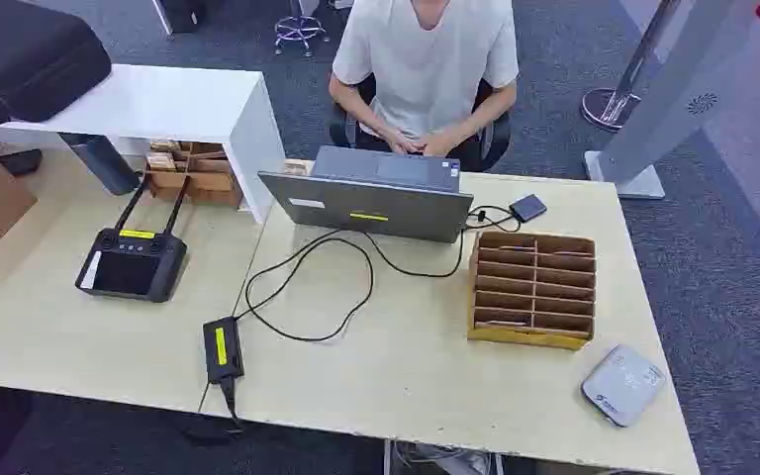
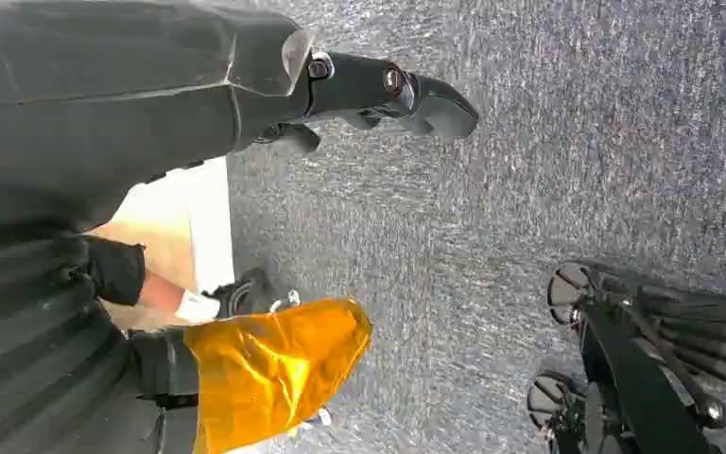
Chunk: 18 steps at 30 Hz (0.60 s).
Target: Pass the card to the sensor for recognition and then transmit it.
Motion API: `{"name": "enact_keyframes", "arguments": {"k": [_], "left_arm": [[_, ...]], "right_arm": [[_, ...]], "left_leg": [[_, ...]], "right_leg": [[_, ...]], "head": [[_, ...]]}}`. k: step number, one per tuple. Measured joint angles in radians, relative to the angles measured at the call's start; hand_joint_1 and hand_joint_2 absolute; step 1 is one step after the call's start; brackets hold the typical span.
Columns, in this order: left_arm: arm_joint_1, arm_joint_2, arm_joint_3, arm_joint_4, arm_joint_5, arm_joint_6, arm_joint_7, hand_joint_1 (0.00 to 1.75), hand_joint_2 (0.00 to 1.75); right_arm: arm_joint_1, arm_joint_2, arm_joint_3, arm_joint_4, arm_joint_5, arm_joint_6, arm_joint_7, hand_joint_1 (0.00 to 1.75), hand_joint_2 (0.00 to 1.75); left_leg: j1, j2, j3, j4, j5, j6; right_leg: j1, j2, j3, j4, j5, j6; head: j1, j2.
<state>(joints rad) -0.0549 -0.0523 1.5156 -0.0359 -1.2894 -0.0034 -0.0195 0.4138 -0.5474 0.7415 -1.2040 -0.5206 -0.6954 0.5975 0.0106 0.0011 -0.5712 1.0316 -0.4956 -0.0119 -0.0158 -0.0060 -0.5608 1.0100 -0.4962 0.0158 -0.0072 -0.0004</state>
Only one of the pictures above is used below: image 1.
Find slotted wooden card box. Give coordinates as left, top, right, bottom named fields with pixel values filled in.
left=466, top=230, right=597, bottom=352

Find white cables under desk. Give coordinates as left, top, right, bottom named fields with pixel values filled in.
left=383, top=438, right=506, bottom=475

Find black mains cord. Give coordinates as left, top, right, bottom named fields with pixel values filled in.
left=219, top=374, right=244, bottom=434

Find black office chair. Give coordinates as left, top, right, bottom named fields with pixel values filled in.
left=329, top=73, right=513, bottom=173

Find long black laptop cable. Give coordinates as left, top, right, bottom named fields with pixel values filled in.
left=234, top=226, right=466, bottom=344

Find grey kiosk stand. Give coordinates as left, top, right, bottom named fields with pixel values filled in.
left=583, top=0, right=760, bottom=201

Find black power adapter yellow label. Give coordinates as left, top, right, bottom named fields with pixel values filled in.
left=202, top=316, right=245, bottom=386

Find chrome stool base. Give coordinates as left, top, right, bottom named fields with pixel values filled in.
left=273, top=0, right=331, bottom=57

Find white desk riser shelf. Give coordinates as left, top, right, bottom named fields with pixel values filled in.
left=0, top=63, right=288, bottom=226

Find chrome stanchion post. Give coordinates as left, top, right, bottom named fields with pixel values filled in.
left=581, top=0, right=683, bottom=133

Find short black drive cable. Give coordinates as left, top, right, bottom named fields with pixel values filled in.
left=465, top=205, right=523, bottom=234

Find grey laptop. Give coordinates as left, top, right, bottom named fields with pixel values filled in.
left=256, top=144, right=475, bottom=245

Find person's right hand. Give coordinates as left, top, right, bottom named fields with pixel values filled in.
left=383, top=129, right=422, bottom=156

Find person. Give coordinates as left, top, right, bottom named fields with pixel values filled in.
left=329, top=0, right=521, bottom=157

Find black remote controller with antennas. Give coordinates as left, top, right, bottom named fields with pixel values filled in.
left=74, top=173, right=189, bottom=304

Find black carrying case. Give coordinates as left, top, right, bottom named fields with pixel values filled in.
left=0, top=0, right=113, bottom=126

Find small black drive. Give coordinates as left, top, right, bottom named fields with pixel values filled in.
left=508, top=193, right=548, bottom=224

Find black cabinet with white frame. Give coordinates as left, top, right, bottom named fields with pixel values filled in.
left=151, top=0, right=224, bottom=36

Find black pouch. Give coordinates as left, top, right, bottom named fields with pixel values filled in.
left=0, top=148, right=45, bottom=177

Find wooden box with card stacks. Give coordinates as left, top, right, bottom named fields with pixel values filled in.
left=144, top=139, right=244, bottom=210

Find dark grey cylinder bottle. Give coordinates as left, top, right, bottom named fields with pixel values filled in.
left=58, top=133, right=142, bottom=197

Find person's left hand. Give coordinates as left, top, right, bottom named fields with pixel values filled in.
left=419, top=131, right=457, bottom=157

